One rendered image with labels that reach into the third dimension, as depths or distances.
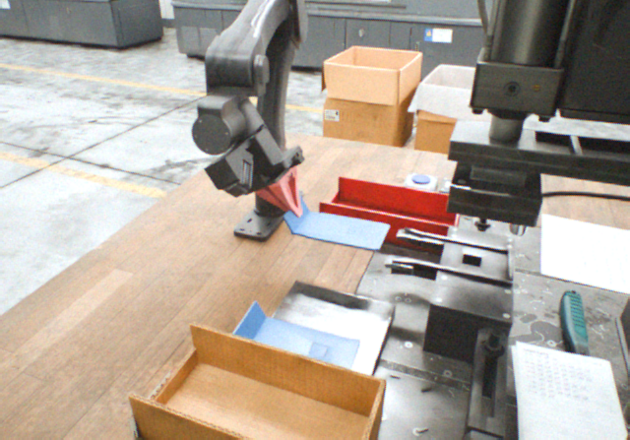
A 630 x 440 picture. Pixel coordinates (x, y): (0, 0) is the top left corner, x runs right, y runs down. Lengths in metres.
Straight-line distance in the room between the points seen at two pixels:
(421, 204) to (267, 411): 0.53
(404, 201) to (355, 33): 4.52
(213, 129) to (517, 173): 0.38
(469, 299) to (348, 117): 2.48
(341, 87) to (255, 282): 2.32
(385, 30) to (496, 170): 4.76
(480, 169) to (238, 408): 0.40
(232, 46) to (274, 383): 0.46
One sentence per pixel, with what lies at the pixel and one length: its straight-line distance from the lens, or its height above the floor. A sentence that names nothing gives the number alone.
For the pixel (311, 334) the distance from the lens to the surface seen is 0.67.
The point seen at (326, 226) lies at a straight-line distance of 0.75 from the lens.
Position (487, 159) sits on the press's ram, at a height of 1.16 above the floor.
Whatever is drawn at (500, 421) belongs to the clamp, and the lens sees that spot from 0.55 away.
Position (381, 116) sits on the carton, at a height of 0.43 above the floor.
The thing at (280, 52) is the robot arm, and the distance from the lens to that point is 0.91.
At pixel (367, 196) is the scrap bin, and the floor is 0.93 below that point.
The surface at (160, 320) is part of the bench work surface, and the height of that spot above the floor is 0.90.
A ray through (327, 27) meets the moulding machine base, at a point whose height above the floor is 0.54.
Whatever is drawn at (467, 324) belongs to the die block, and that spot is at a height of 0.97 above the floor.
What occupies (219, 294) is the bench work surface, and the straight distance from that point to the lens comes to 0.78.
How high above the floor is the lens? 1.39
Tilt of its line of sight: 29 degrees down
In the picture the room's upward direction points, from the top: straight up
